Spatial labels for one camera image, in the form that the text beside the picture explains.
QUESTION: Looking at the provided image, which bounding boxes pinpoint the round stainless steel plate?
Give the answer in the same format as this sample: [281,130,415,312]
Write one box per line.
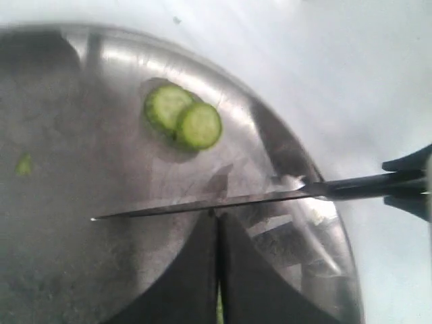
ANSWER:
[1,26,364,323]

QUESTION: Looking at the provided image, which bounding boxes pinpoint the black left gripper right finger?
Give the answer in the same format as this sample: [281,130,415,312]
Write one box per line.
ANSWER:
[218,213,339,323]

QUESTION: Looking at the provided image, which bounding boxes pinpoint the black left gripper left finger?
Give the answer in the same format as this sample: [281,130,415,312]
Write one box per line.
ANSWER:
[106,212,217,323]

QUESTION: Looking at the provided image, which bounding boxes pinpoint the black kitchen knife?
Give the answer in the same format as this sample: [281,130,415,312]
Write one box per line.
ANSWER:
[91,171,430,221]

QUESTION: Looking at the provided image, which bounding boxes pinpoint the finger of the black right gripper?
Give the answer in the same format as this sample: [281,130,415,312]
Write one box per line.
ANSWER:
[381,144,432,172]
[383,195,430,222]

